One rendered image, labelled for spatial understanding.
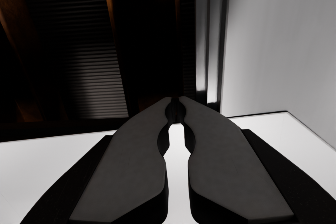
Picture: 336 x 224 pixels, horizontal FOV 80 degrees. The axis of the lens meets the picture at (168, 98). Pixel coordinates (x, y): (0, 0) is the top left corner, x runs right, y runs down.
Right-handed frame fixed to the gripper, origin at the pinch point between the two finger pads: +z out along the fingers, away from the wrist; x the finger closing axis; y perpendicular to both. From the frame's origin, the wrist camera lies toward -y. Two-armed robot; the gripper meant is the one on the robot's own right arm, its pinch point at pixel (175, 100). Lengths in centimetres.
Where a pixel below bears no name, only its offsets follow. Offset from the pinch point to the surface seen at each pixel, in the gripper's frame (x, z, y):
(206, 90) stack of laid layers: 2.3, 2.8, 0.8
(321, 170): 11.3, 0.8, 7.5
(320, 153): 10.7, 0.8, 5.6
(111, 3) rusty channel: -6.5, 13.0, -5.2
